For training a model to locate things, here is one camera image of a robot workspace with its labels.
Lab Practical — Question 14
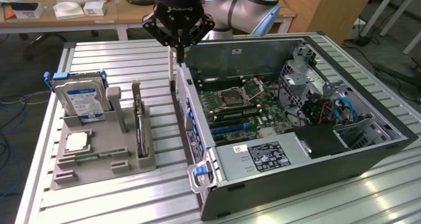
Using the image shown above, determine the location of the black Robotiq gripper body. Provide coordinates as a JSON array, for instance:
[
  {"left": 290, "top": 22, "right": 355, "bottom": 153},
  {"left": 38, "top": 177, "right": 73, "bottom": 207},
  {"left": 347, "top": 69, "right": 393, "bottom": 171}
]
[{"left": 153, "top": 0, "right": 206, "bottom": 33}]

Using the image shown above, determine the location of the green Nvidia graphics card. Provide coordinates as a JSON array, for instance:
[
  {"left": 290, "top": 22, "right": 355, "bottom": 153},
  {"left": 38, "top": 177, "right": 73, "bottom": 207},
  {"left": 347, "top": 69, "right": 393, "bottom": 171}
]
[{"left": 130, "top": 79, "right": 149, "bottom": 158}]

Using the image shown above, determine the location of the black RAM slot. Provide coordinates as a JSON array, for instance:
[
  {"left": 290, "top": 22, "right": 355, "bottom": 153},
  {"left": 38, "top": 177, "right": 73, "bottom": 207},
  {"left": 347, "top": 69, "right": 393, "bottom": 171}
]
[
  {"left": 198, "top": 82, "right": 245, "bottom": 88},
  {"left": 199, "top": 85, "right": 246, "bottom": 91},
  {"left": 197, "top": 79, "right": 243, "bottom": 85},
  {"left": 197, "top": 76, "right": 243, "bottom": 82}
]

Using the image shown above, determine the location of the white labelled box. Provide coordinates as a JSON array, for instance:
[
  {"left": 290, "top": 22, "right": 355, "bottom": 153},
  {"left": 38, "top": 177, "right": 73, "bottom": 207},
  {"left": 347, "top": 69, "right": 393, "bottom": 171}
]
[{"left": 82, "top": 0, "right": 106, "bottom": 17}]

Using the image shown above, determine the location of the metal socket cover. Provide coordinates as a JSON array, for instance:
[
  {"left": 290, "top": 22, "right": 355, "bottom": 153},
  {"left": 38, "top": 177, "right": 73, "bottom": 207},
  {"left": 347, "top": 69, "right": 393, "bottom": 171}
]
[{"left": 241, "top": 77, "right": 266, "bottom": 101}]

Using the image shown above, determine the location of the CPU socket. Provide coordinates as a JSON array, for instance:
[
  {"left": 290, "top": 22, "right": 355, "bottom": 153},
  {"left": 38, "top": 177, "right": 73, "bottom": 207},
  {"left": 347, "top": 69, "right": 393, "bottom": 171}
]
[{"left": 218, "top": 88, "right": 250, "bottom": 109}]

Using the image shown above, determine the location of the white square container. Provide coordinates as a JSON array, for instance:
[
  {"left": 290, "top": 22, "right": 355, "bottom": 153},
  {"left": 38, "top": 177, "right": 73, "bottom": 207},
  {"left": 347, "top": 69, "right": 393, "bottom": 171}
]
[{"left": 53, "top": 1, "right": 85, "bottom": 20}]

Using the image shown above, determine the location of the black RAM stick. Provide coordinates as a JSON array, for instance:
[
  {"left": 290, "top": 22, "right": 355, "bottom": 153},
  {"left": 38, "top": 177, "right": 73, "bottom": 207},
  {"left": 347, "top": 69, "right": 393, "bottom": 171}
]
[{"left": 213, "top": 108, "right": 259, "bottom": 121}]

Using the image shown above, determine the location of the blue disk caddy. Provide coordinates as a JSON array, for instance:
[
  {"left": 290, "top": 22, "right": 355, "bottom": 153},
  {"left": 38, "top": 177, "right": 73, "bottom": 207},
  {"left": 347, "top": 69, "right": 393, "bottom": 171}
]
[{"left": 43, "top": 68, "right": 109, "bottom": 94}]

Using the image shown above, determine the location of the hard disk blue label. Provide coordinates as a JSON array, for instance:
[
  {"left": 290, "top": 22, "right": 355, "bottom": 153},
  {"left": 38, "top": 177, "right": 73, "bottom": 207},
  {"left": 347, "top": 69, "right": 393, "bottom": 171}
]
[{"left": 53, "top": 77, "right": 111, "bottom": 122}]

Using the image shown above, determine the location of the wooden desk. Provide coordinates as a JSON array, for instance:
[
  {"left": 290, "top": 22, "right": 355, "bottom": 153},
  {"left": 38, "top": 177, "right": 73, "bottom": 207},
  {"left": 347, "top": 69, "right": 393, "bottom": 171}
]
[{"left": 0, "top": 0, "right": 297, "bottom": 41}]

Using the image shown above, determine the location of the perforated metal disk bay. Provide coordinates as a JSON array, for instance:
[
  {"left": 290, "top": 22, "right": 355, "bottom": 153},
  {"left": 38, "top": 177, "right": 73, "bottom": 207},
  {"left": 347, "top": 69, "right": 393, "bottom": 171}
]
[{"left": 278, "top": 60, "right": 329, "bottom": 116}]

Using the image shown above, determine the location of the green motherboard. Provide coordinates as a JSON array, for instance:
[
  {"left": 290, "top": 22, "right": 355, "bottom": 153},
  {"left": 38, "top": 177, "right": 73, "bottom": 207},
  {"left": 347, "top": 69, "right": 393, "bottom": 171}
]
[{"left": 190, "top": 68, "right": 297, "bottom": 147}]

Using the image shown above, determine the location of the black expansion slot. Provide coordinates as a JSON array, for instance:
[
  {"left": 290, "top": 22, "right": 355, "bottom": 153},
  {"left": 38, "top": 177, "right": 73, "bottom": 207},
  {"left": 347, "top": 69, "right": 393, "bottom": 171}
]
[{"left": 210, "top": 119, "right": 249, "bottom": 127}]

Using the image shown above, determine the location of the wooden cabinet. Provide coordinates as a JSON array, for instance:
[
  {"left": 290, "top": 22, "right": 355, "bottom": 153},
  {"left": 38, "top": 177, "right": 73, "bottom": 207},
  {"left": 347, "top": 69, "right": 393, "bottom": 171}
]
[{"left": 289, "top": 0, "right": 378, "bottom": 45}]

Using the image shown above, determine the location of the blue expansion slot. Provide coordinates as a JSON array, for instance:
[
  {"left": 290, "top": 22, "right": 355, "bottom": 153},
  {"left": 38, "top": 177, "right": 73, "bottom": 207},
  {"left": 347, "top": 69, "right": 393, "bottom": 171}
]
[{"left": 210, "top": 124, "right": 250, "bottom": 135}]

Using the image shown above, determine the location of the white box black lid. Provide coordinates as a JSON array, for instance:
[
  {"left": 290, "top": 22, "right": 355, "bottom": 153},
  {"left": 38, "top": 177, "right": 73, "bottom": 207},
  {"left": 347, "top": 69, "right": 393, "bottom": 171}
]
[{"left": 9, "top": 2, "right": 43, "bottom": 20}]

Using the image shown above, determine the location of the grey parts rack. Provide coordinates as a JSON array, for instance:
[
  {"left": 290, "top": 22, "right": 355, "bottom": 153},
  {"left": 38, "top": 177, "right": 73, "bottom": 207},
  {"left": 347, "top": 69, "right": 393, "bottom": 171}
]
[{"left": 49, "top": 79, "right": 157, "bottom": 191}]

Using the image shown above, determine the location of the black foot pedal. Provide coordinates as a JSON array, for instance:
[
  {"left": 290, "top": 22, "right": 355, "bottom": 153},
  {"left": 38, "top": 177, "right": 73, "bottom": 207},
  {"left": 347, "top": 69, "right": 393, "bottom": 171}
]
[{"left": 354, "top": 35, "right": 371, "bottom": 47}]

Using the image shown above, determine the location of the silver CPU chip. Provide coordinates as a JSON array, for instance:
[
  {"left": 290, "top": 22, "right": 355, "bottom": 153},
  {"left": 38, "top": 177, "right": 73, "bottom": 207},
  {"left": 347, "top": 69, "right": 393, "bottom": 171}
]
[{"left": 63, "top": 133, "right": 91, "bottom": 152}]

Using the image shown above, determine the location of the grey power supply unit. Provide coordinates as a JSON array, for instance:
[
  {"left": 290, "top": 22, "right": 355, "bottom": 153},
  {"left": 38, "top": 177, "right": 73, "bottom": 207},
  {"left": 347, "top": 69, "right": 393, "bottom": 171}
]
[{"left": 205, "top": 132, "right": 311, "bottom": 183}]

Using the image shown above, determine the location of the green RAM stick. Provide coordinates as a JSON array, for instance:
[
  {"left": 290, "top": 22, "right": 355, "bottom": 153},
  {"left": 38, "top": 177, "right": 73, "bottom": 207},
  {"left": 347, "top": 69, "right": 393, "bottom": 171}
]
[{"left": 73, "top": 151, "right": 118, "bottom": 162}]

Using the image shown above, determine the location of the black plastic cover box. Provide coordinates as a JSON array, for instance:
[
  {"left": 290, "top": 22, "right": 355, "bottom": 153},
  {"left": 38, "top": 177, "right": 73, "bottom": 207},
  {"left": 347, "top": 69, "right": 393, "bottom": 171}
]
[{"left": 294, "top": 125, "right": 351, "bottom": 159}]

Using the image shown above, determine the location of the black floor stand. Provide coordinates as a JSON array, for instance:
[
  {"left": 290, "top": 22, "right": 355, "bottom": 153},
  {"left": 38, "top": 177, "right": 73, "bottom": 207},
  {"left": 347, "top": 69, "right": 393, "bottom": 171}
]
[{"left": 373, "top": 62, "right": 421, "bottom": 86}]

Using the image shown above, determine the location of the grey slanted disk bay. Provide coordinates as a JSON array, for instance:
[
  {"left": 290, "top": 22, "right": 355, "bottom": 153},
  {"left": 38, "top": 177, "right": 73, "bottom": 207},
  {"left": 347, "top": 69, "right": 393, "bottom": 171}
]
[{"left": 333, "top": 117, "right": 391, "bottom": 150}]

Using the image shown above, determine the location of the black open PC case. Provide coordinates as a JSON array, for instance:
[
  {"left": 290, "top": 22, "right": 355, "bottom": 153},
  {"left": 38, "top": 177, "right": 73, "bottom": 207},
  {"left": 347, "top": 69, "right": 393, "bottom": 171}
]
[{"left": 166, "top": 35, "right": 419, "bottom": 222}]

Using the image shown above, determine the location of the red wire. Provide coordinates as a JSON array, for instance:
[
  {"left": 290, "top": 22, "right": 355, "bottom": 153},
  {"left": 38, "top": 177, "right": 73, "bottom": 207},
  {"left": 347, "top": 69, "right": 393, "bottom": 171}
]
[{"left": 319, "top": 102, "right": 333, "bottom": 123}]

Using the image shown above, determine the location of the blue wire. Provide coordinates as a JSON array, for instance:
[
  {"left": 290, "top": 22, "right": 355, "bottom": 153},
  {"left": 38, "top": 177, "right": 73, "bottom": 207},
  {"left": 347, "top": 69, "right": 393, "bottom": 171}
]
[{"left": 331, "top": 98, "right": 358, "bottom": 122}]

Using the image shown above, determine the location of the white table frame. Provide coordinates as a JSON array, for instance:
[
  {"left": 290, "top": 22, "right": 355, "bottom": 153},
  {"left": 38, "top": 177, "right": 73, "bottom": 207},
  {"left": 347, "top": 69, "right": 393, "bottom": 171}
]
[{"left": 359, "top": 0, "right": 421, "bottom": 55}]

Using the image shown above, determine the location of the blue floor cable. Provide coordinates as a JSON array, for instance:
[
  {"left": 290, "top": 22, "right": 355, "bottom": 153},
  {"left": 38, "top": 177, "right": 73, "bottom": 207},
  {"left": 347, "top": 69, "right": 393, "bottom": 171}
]
[{"left": 0, "top": 104, "right": 26, "bottom": 200}]

